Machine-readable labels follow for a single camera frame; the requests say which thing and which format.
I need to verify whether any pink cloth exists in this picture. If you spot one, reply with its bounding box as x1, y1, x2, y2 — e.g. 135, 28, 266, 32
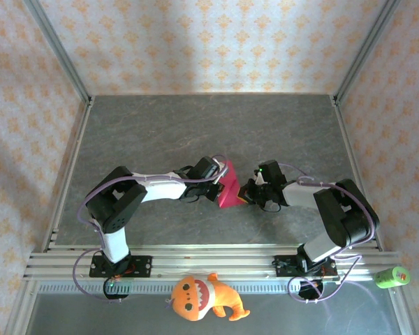
216, 160, 248, 209

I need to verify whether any orange shark plush toy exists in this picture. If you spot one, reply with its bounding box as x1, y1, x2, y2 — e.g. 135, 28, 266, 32
164, 271, 251, 322

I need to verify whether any green cylindrical can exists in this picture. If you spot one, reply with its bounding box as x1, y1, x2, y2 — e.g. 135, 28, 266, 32
374, 266, 412, 290

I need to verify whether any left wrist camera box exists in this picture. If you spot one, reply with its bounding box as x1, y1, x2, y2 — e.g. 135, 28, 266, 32
212, 157, 230, 185

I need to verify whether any aluminium mounting rail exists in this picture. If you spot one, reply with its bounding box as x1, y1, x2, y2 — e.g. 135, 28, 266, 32
22, 244, 401, 282

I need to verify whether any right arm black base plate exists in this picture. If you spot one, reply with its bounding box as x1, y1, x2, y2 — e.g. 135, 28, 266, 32
273, 254, 339, 281

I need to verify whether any right aluminium table side rail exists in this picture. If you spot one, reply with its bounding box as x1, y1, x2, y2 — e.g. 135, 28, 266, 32
330, 96, 385, 252

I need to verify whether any aluminium table side rail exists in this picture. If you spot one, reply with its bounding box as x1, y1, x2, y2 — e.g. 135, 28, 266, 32
330, 96, 385, 252
41, 97, 95, 253

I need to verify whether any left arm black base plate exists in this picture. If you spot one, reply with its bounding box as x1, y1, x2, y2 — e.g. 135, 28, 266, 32
89, 255, 153, 278

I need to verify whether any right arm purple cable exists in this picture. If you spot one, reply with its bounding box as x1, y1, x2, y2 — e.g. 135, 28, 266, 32
277, 162, 376, 304

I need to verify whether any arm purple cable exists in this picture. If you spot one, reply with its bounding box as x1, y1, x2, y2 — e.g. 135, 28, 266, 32
277, 162, 376, 304
72, 154, 230, 304

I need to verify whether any black round cable port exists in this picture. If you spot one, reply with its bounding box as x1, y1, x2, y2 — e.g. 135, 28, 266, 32
298, 278, 325, 302
103, 278, 132, 301

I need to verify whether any grey slotted cable duct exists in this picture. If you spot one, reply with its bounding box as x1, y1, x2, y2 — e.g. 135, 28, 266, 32
36, 281, 339, 295

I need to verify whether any left aluminium table side rail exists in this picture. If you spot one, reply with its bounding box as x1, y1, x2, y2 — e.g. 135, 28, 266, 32
41, 97, 95, 253

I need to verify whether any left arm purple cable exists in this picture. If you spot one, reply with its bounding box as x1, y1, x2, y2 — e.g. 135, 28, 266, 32
72, 154, 230, 304

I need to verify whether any right aluminium frame post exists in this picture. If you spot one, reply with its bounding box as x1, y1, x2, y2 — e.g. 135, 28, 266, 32
333, 0, 401, 105

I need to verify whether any aluminium frame post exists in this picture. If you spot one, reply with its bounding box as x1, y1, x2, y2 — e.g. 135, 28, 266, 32
22, 0, 94, 105
333, 0, 401, 105

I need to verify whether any left aluminium frame post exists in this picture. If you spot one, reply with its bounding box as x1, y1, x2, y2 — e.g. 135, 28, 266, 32
22, 0, 94, 105

